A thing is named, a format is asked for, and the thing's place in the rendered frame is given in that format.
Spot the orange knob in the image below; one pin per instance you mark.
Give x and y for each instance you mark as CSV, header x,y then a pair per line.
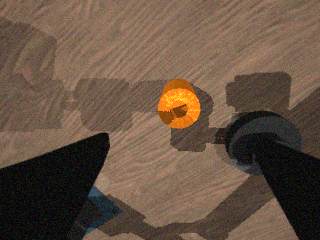
x,y
178,106

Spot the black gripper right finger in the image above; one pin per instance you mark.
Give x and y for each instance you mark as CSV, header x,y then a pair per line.
x,y
294,179

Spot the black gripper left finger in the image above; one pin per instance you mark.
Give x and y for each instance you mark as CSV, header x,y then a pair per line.
x,y
41,197

